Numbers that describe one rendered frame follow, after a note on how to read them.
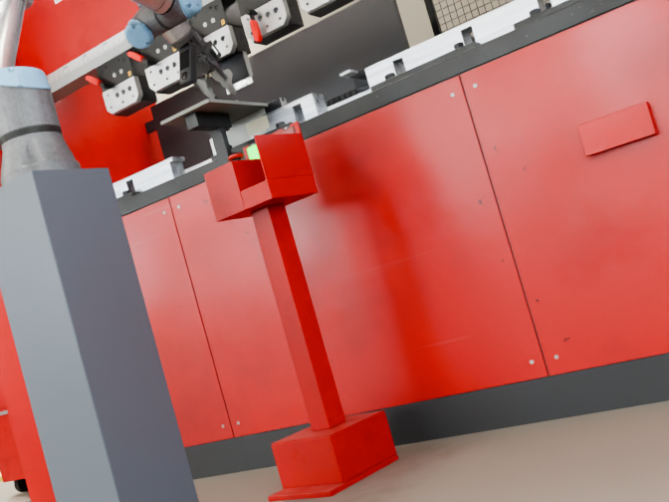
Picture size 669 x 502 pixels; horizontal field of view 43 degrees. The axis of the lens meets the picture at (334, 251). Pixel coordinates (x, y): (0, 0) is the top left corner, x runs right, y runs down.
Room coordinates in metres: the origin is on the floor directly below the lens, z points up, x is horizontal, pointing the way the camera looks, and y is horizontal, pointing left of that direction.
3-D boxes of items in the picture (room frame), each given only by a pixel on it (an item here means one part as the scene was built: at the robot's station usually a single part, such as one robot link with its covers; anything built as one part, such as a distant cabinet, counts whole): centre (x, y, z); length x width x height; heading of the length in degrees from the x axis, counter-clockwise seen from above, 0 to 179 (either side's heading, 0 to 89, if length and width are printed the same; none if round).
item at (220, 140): (2.32, 0.24, 0.88); 0.14 x 0.04 x 0.22; 148
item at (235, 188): (2.03, 0.13, 0.75); 0.20 x 0.16 x 0.18; 49
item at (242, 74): (2.48, 0.14, 1.13); 0.10 x 0.02 x 0.10; 58
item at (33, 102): (1.64, 0.51, 0.94); 0.13 x 0.12 x 0.14; 58
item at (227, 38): (2.49, 0.16, 1.26); 0.15 x 0.09 x 0.17; 58
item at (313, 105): (2.45, 0.09, 0.92); 0.39 x 0.06 x 0.10; 58
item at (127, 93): (2.70, 0.50, 1.26); 0.15 x 0.09 x 0.17; 58
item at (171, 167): (2.77, 0.60, 0.92); 0.50 x 0.06 x 0.10; 58
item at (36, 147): (1.63, 0.51, 0.82); 0.15 x 0.15 x 0.10
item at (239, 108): (2.35, 0.21, 1.00); 0.26 x 0.18 x 0.01; 148
